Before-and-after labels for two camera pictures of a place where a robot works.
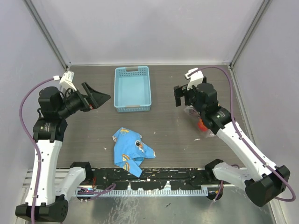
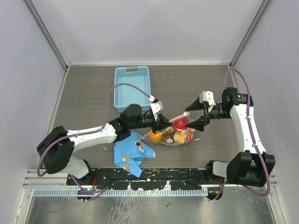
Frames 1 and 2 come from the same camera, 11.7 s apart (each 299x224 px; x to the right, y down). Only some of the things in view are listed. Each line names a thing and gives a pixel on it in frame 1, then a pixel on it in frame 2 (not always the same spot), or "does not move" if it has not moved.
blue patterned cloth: [130, 151] does not move
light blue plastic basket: [132, 89] does not move
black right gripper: [179, 93] to [198, 124]
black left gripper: [92, 101] to [160, 122]
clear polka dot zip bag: [195, 115] to [175, 134]
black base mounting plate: [152, 179] does not move
